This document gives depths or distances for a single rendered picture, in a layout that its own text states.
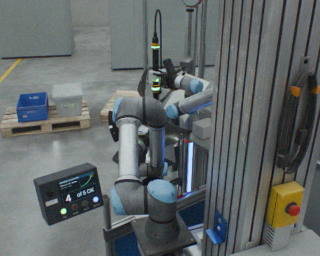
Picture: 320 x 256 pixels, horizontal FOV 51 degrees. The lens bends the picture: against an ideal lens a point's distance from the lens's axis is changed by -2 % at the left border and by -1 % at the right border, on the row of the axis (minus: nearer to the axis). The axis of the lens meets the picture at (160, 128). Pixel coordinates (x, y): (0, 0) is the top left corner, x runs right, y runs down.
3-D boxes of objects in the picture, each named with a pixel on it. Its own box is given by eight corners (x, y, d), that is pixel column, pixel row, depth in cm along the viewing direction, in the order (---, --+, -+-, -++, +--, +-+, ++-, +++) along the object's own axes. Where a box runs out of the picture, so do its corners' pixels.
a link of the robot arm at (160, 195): (177, 221, 135) (178, 193, 130) (144, 222, 135) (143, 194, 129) (175, 202, 146) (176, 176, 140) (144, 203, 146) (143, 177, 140)
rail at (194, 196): (229, 183, 221) (230, 173, 218) (233, 186, 218) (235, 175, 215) (103, 238, 176) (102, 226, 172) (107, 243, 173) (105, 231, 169)
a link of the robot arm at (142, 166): (147, 182, 180) (146, 165, 175) (126, 183, 179) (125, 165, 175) (146, 174, 187) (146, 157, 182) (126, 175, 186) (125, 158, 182)
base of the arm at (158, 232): (185, 237, 141) (186, 218, 137) (151, 247, 136) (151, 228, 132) (172, 215, 154) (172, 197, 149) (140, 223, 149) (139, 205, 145)
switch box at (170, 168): (186, 166, 270) (188, 142, 261) (171, 172, 263) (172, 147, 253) (180, 161, 277) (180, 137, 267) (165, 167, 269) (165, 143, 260)
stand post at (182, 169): (179, 229, 294) (183, 105, 245) (185, 235, 287) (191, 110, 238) (175, 231, 292) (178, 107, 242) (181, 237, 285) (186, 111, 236)
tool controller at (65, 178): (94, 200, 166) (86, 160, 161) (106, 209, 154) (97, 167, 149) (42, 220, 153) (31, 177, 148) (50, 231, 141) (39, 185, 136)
